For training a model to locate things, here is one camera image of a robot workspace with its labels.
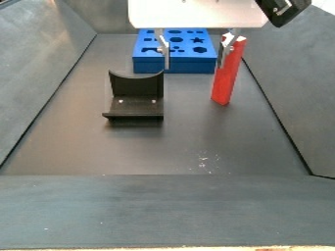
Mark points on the black curved bracket stand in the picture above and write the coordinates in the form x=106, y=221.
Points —
x=138, y=97

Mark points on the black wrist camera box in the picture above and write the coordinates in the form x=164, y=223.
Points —
x=280, y=11

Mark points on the red rectangular block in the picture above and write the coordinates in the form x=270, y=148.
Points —
x=226, y=73

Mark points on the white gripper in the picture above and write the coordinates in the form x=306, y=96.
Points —
x=196, y=13

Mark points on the blue shape sorting board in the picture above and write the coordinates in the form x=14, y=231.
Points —
x=192, y=55

